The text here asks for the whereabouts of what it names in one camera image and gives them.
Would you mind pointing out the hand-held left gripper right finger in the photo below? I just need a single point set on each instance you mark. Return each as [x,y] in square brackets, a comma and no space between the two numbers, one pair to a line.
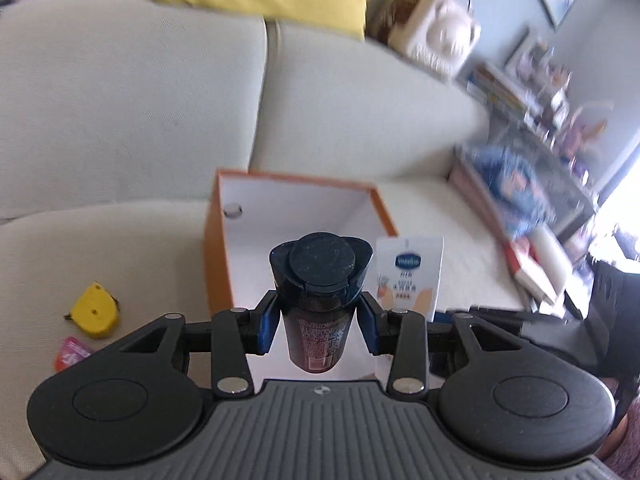
[372,327]

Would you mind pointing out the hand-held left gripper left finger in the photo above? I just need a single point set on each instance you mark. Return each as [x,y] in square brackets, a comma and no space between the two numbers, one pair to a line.
[267,327]

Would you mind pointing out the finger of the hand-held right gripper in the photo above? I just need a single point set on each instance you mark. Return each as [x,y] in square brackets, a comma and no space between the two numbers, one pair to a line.
[497,320]

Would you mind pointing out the black bottle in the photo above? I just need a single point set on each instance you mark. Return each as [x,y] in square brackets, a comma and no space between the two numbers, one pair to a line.
[317,285]

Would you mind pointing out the white printed packet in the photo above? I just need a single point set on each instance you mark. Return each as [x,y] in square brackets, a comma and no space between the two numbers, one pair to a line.
[407,270]

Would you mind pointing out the orange cardboard box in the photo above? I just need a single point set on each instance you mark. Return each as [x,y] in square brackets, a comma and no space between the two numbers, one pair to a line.
[280,195]

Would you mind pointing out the yellow tape measure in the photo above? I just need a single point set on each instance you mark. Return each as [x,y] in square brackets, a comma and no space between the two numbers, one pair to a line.
[95,312]

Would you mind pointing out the red and blue tin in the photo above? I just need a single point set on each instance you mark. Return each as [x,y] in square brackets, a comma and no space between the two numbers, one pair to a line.
[72,352]

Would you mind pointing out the black furniture piece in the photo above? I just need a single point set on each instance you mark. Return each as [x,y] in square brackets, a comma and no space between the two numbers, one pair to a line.
[617,320]

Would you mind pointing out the red and white book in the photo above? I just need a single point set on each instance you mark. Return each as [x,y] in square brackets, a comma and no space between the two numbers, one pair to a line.
[537,265]

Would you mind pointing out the blue printed pillow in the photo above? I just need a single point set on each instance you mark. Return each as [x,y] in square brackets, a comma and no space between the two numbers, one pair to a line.
[510,185]

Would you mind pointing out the stack of books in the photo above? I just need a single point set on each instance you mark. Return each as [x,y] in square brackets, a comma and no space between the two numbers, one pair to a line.
[505,92]

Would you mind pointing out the white desk rack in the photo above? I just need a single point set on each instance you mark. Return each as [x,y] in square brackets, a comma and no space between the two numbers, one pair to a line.
[560,80]

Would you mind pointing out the beige sofa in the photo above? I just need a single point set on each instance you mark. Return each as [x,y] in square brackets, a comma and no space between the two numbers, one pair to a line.
[125,110]

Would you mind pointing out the cream bear suitcase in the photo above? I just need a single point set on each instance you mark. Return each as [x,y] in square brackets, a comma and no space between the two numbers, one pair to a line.
[425,25]

